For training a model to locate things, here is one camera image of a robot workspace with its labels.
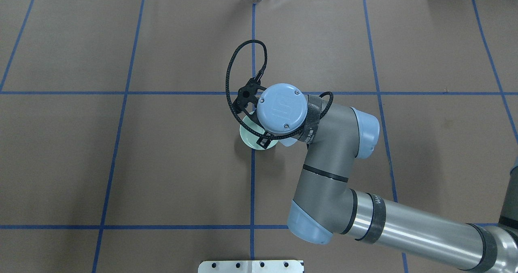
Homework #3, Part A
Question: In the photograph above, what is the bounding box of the mint green bowl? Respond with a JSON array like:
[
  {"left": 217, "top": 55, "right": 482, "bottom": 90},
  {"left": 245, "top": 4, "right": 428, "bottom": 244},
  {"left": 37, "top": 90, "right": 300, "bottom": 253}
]
[{"left": 239, "top": 116, "right": 279, "bottom": 150}]

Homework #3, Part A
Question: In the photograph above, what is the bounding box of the light blue plastic cup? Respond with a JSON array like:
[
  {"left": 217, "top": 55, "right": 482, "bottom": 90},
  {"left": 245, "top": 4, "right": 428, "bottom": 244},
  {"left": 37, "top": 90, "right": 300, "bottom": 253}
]
[{"left": 279, "top": 137, "right": 298, "bottom": 146}]

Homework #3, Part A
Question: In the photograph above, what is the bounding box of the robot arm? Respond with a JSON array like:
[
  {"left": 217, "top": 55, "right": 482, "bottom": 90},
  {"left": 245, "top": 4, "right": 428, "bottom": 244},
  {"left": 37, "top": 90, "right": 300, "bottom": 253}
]
[{"left": 253, "top": 83, "right": 517, "bottom": 273}]

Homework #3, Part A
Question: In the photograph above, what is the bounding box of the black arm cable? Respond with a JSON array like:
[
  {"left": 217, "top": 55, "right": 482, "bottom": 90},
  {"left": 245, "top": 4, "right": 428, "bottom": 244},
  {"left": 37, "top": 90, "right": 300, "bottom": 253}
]
[{"left": 225, "top": 40, "right": 334, "bottom": 140}]

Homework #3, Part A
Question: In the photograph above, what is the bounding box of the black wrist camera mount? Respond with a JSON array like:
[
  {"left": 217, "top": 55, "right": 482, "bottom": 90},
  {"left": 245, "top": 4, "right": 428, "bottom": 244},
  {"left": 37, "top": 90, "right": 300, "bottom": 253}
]
[{"left": 232, "top": 78, "right": 266, "bottom": 114}]

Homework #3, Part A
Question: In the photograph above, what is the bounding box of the white camera pole base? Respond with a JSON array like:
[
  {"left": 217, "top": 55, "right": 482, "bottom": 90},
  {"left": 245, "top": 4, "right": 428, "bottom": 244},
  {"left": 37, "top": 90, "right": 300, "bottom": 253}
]
[{"left": 197, "top": 260, "right": 305, "bottom": 273}]

